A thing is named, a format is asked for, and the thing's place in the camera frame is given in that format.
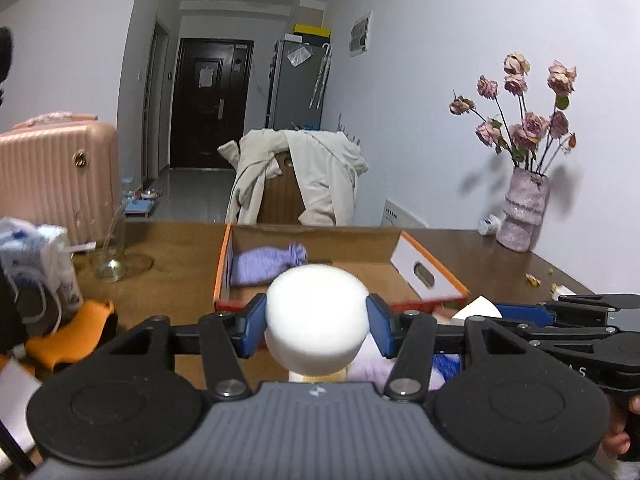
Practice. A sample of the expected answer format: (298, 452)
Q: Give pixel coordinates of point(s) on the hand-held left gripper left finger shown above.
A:
(255, 321)

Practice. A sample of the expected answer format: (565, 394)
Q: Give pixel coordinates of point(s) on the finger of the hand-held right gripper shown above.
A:
(525, 313)
(565, 337)

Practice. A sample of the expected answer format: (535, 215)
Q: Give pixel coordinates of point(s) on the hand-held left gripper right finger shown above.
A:
(378, 325)

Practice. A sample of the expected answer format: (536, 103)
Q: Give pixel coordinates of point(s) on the orange cardboard box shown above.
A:
(385, 280)

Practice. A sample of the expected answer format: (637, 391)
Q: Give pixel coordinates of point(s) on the white soft item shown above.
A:
(477, 310)

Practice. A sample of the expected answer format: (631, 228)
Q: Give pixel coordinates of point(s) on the white round soft toy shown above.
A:
(315, 310)

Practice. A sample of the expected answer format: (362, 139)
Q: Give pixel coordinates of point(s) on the person's right hand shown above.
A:
(616, 444)

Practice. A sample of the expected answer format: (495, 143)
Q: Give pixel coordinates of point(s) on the fallen dried petal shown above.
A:
(533, 280)

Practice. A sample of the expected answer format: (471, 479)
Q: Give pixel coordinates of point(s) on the lavender fluffy plush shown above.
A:
(370, 366)

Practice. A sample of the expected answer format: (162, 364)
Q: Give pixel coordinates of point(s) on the small white object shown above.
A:
(564, 290)

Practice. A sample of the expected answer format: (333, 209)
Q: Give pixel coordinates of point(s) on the purple knitted pouch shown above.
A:
(260, 265)

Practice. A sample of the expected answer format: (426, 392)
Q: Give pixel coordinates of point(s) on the blue knitted item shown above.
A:
(446, 364)

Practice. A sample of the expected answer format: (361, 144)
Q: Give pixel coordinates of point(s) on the small white bottle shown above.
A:
(490, 225)

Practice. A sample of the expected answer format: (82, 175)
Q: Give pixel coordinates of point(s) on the pale purple textured vase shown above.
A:
(525, 210)

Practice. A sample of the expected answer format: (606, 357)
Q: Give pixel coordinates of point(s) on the brown wooden chair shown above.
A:
(280, 195)

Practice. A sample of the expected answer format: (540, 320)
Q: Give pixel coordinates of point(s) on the clear glass jar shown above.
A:
(110, 265)

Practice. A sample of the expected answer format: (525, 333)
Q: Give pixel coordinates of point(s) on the cream coat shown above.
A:
(325, 175)

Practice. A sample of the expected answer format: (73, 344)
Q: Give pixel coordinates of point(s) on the blue floor tray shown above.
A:
(139, 206)

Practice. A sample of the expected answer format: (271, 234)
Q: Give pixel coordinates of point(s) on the dark entrance door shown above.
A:
(210, 125)

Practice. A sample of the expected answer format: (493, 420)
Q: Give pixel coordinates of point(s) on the plastic bag of face masks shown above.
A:
(45, 260)

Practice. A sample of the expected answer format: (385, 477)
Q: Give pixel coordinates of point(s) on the grey refrigerator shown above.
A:
(295, 95)

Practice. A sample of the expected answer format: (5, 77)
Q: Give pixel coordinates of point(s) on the grey side door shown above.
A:
(152, 110)

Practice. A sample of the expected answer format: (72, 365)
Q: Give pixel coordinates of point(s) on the white notebook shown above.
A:
(17, 385)

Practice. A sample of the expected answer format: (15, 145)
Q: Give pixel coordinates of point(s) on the white paper notice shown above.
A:
(206, 77)

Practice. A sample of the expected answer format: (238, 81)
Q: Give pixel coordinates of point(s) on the pink ribbed suitcase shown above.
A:
(50, 175)

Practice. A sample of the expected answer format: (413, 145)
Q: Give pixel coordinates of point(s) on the white folded umbrella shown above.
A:
(321, 75)

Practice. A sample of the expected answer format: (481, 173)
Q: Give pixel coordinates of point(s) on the clear plastic bag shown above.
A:
(300, 55)

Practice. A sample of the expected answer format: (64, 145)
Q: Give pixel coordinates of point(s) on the yellow box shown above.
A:
(312, 30)

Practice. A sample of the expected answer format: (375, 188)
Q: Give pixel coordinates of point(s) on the black backpack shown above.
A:
(4, 55)

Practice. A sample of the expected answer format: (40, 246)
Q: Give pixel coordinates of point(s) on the white wall heater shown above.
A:
(400, 216)

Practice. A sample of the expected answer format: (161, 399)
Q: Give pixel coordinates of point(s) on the white wall panel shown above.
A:
(360, 35)

